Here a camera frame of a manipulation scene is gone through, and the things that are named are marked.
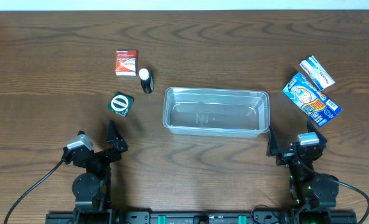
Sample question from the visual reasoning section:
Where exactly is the blue Kool Fever box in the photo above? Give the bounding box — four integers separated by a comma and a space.
283, 73, 342, 127

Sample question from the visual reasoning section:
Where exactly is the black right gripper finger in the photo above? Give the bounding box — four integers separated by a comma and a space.
307, 120, 327, 144
266, 125, 279, 157

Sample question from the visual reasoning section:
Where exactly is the dark bottle white cap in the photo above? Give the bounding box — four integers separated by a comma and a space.
139, 68, 154, 94

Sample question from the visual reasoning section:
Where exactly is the green Zam-Buk box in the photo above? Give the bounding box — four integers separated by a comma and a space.
107, 92, 134, 117

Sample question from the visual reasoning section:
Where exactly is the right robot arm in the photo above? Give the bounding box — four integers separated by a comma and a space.
266, 121, 339, 223

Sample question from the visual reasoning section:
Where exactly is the clear plastic container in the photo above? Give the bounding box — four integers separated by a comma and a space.
162, 87, 271, 138

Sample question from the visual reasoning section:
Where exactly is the red Panadol box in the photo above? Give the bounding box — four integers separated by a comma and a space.
114, 50, 138, 77

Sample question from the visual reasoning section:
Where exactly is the white blue Panadol box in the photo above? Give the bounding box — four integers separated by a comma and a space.
299, 55, 335, 91

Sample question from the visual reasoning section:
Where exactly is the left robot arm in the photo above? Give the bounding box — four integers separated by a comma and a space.
62, 120, 128, 223

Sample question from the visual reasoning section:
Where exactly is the black mounting rail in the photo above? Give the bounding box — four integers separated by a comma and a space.
45, 210, 357, 224

